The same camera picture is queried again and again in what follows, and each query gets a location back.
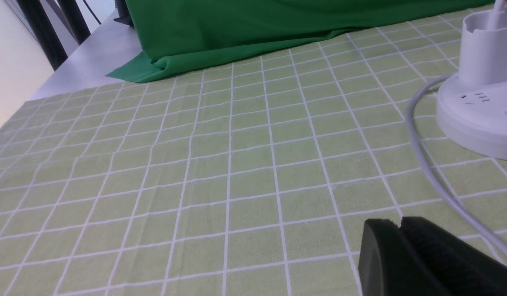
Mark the green backdrop cloth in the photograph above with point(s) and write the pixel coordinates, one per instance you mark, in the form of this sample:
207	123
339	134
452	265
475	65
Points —
180	36

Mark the green checkered tablecloth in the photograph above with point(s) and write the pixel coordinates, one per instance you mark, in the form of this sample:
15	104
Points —
250	178

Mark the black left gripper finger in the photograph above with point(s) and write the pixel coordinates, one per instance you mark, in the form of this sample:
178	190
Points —
419	258

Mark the white desk lamp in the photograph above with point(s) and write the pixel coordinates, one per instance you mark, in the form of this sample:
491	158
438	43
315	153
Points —
471	108

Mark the black stand legs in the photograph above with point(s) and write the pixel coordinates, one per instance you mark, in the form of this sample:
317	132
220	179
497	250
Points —
45	18

